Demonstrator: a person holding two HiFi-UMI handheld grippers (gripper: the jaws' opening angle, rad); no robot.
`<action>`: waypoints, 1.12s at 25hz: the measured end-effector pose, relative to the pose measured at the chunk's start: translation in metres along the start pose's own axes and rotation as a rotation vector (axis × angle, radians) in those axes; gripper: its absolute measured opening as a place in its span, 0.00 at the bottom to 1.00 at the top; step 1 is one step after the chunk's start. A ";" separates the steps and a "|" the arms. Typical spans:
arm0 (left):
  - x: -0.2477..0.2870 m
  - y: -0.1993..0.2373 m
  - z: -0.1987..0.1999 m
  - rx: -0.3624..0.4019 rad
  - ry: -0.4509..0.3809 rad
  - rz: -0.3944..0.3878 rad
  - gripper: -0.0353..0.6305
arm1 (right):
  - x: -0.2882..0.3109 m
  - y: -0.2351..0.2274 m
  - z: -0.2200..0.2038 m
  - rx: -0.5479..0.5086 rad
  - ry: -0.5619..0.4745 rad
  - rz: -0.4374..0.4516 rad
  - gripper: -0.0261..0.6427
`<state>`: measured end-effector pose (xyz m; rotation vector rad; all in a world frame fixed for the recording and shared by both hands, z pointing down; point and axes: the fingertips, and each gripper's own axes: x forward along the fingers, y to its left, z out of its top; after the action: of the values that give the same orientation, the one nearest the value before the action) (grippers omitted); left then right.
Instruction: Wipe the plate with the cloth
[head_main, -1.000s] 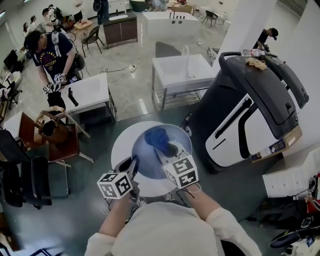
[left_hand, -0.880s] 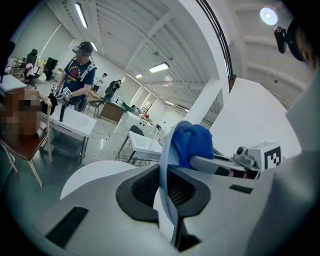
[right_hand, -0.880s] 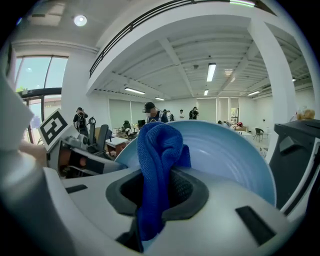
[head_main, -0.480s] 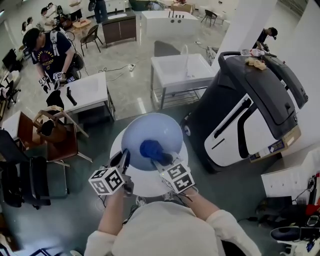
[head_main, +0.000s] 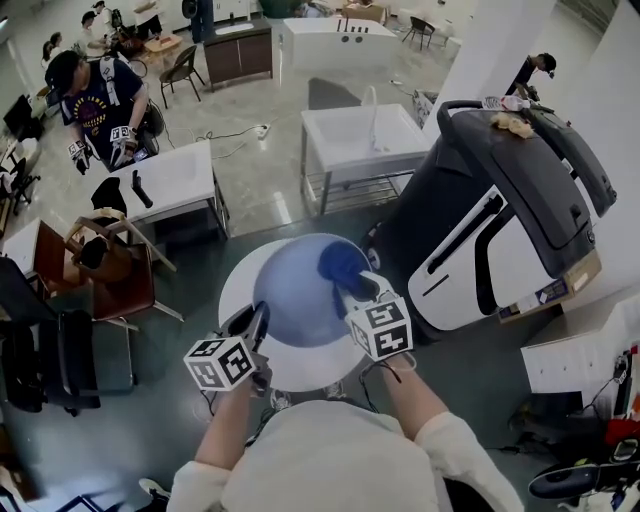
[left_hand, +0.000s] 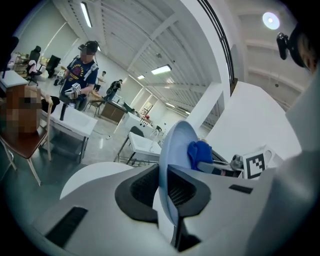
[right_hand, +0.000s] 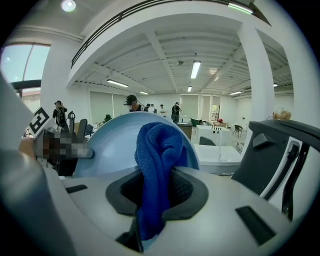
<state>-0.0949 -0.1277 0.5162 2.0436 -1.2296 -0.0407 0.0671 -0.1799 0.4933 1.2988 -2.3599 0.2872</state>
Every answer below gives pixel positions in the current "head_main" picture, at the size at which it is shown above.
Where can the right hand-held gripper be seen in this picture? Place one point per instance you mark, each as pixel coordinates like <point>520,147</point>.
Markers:
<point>382,330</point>

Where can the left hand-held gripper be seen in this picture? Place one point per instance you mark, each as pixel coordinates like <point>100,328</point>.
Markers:
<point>215,362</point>

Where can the blue cloth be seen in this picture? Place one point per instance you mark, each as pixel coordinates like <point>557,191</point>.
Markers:
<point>340,265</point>

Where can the light blue big plate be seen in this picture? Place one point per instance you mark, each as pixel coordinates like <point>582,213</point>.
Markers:
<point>290,295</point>

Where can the person's left forearm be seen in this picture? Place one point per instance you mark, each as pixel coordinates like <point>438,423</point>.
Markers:
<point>225,425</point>

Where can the person's right forearm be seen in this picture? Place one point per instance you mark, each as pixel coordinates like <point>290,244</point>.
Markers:
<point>415,400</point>

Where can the black cloth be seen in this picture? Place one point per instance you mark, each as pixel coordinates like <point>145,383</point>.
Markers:
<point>110,196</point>

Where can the round white side table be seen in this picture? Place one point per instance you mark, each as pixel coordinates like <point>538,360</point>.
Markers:
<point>235,302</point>

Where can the person's left sneaker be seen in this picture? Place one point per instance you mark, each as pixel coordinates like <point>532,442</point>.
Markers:
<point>280,400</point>

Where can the black white service robot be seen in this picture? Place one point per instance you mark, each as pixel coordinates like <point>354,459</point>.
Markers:
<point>595,170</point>
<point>450,280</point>

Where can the person's right sneaker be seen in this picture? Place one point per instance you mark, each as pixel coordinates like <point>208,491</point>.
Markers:
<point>334,389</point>

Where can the upturned wooden stool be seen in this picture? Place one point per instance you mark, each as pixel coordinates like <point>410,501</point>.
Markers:
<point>150,245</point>

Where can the brown chair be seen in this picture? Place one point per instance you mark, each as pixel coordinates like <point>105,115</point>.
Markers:
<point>125,290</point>

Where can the person's cream sweater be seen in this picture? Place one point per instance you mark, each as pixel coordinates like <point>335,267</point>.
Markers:
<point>330,460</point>

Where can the brown bag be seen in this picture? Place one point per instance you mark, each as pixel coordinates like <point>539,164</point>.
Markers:
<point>105,260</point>

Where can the white basin stand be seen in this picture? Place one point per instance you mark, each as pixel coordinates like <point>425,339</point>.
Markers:
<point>340,135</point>

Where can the white rectangular table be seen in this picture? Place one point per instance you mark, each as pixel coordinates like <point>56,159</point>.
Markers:
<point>175,175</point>

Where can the black cylindrical tool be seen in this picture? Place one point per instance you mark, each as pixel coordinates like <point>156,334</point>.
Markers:
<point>141,189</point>

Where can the black folding chair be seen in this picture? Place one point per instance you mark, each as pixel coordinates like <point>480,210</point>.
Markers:
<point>75,355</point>

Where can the white power strip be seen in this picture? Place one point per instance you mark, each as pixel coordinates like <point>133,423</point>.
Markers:
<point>265,131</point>

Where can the white drawer cabinet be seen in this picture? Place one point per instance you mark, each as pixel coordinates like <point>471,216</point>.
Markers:
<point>565,360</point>

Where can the cardboard box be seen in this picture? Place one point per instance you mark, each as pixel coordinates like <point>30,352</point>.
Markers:
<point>580,280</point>

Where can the crumpled yellow rag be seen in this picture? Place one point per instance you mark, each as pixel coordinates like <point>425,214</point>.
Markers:
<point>512,125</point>

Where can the black office chair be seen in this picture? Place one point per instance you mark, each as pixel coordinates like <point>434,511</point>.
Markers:
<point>20,360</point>

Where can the plastic bottle red label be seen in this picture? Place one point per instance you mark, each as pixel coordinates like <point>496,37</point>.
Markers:
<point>505,103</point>

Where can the white bathtub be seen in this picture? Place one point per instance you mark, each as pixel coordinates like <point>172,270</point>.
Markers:
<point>320,45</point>

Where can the dark dining chair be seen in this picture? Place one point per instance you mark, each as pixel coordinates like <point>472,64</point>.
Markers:
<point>182,70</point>

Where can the dark wood vanity cabinet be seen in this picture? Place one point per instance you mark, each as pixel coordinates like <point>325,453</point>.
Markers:
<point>240,55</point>

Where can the black plastic chair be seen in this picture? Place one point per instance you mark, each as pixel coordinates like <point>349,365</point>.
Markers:
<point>420,30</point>

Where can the black toilet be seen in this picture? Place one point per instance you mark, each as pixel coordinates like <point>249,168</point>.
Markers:
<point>560,477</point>

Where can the small wooden table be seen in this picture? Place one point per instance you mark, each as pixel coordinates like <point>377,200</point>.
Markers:
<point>162,45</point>

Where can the green bathtub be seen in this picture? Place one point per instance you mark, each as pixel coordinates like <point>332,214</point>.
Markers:
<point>280,7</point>

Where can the black monitor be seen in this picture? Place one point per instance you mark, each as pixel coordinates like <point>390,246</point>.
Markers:
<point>17,117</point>

